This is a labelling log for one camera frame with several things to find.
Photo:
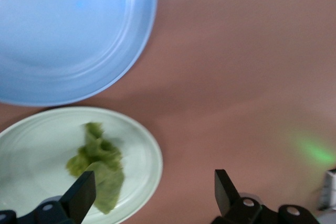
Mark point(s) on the green lettuce leaf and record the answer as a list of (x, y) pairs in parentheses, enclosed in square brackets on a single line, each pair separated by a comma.
[(102, 155)]

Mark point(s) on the pale green plate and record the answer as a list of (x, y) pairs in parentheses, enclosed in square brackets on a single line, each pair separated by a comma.
[(34, 150)]

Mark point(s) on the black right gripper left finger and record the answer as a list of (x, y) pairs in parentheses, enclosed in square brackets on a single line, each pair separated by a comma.
[(78, 195)]

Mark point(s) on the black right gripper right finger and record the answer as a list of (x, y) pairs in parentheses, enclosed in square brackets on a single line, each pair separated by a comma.
[(224, 192)]

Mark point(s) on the blue plate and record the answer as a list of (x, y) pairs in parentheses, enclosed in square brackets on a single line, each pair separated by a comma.
[(65, 37)]

